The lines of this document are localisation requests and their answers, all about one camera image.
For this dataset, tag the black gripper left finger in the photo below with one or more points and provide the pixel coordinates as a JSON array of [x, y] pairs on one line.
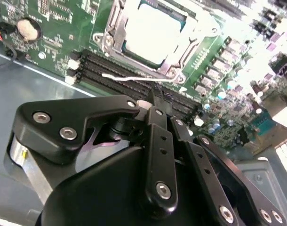
[[63, 110]]

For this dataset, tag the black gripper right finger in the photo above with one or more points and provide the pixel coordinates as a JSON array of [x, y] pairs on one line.
[[203, 162]]

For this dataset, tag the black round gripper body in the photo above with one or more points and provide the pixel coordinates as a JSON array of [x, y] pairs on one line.
[[98, 200]]

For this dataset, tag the thin metal locking lever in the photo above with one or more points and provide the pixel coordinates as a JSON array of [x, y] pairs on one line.
[[107, 75]]

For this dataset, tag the metal socket cover frame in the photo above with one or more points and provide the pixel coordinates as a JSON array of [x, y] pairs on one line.
[[116, 35]]

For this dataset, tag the silver topped CPU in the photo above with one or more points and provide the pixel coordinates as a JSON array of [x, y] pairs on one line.
[[155, 30]]

